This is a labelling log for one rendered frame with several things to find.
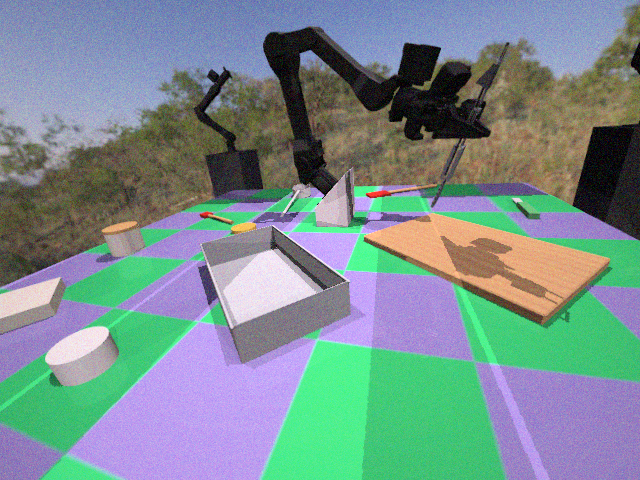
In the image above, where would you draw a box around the orange flat round disc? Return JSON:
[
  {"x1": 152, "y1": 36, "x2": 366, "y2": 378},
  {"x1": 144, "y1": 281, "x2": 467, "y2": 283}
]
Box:
[{"x1": 231, "y1": 223, "x2": 257, "y2": 235}]

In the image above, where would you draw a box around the wooden board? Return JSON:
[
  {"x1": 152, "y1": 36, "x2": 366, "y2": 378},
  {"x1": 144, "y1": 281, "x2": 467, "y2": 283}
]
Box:
[{"x1": 364, "y1": 213, "x2": 611, "y2": 325}]

